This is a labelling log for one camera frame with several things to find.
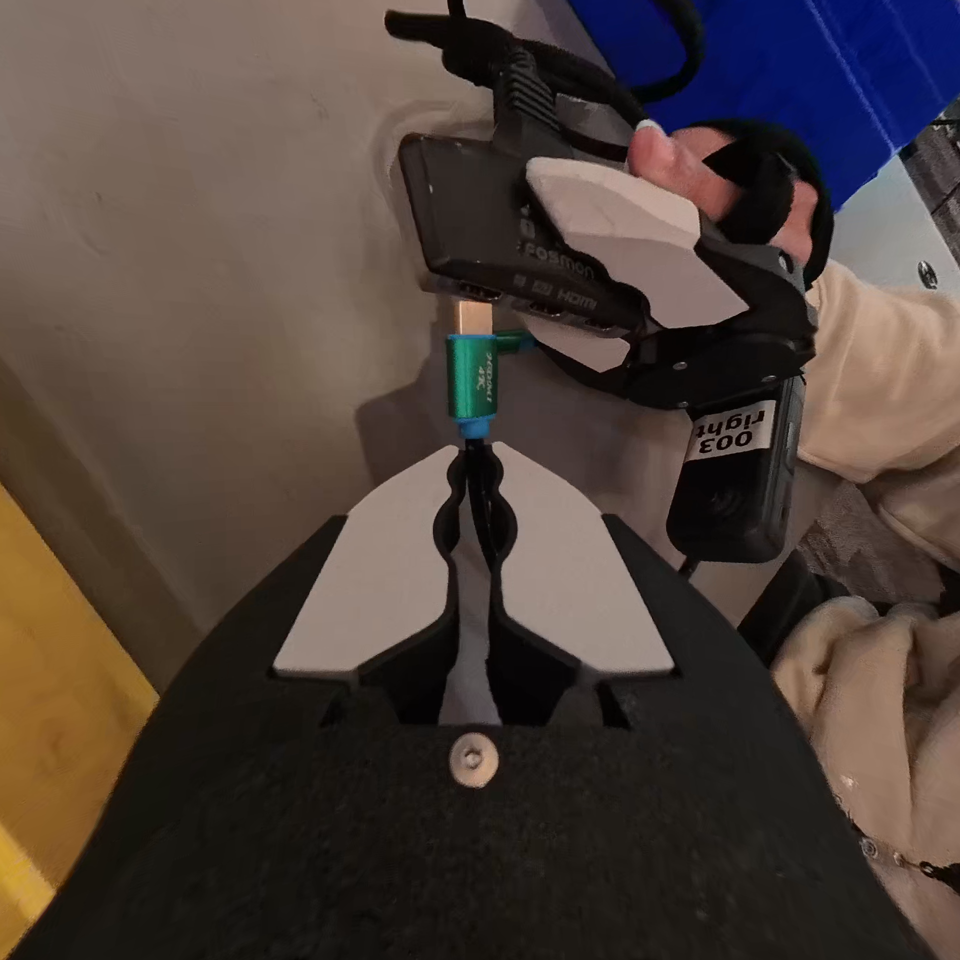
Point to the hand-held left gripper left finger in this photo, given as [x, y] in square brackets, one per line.
[360, 592]

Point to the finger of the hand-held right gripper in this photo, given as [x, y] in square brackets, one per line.
[592, 352]
[637, 232]

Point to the blue storage bin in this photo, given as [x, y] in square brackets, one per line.
[787, 75]

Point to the yellow storage bin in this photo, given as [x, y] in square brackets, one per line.
[60, 675]

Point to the person's beige hoodie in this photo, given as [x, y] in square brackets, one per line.
[885, 712]

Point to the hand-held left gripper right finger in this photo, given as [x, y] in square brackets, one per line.
[577, 592]

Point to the black video switch box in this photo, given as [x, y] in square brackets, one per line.
[465, 210]

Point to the person's right hand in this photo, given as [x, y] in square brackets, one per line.
[667, 161]

